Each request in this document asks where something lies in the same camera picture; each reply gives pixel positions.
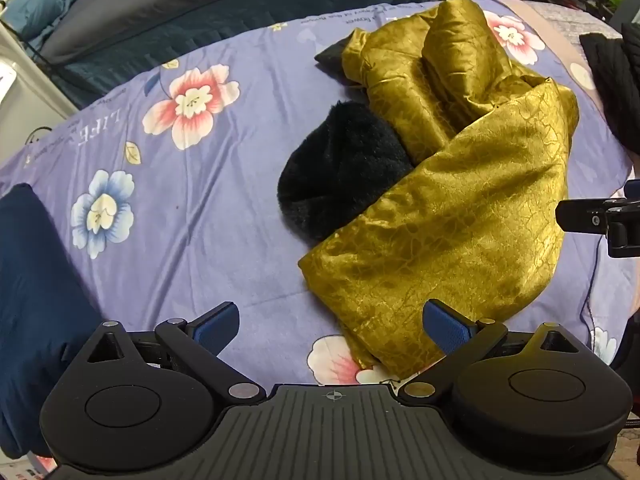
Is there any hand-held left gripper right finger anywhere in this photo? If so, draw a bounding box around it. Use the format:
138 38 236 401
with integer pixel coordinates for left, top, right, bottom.
397 299 583 406

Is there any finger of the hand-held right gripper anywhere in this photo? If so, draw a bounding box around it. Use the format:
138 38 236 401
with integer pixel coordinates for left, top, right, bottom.
556 199 610 234

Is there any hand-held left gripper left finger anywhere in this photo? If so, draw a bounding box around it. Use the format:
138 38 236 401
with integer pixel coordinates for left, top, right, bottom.
80 301 266 406

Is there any gold jacket with black fur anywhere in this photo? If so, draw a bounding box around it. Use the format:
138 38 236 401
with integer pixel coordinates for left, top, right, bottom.
277 0 581 381

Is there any purple floral bed sheet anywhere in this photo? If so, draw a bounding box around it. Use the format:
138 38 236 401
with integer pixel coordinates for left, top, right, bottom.
0 0 636 386

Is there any black knit garment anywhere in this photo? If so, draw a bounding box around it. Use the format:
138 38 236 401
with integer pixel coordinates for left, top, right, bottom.
580 32 640 157

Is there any navy blue cloth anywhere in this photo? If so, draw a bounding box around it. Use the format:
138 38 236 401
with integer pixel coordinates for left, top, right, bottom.
0 182 108 461

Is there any grey patterned blanket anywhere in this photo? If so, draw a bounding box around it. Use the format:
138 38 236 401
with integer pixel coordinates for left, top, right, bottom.
505 0 626 111

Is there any white appliance with control panel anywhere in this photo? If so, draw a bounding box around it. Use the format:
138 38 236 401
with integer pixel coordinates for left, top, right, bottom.
0 10 78 133

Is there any dark grey blanket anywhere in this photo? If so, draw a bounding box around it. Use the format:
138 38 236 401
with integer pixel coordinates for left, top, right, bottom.
40 0 451 68

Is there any blue down jacket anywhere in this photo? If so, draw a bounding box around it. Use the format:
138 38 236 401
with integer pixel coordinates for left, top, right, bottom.
9 0 101 41

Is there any thin dark cable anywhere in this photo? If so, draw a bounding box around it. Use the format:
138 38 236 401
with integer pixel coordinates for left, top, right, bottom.
580 237 602 358

